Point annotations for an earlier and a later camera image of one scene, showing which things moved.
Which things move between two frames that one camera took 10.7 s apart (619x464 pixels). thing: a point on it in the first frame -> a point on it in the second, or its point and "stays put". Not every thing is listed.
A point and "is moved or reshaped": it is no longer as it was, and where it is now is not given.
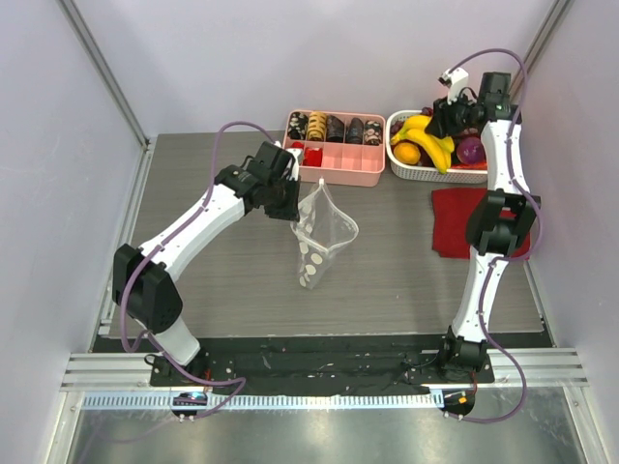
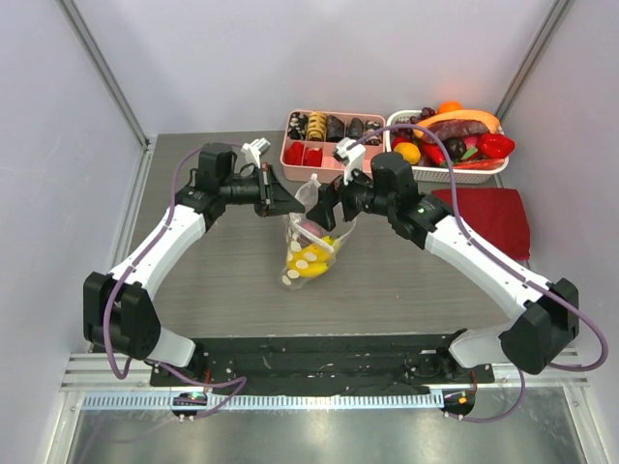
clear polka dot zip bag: x=322 y=226 is moved or reshaped
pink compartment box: x=340 y=148 stays put
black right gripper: x=443 y=122 -> x=339 y=201
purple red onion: x=470 y=151 -> x=313 y=227
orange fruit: x=407 y=154 stays put
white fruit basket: x=413 y=172 stays put
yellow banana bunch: x=415 y=127 -> x=311 y=260
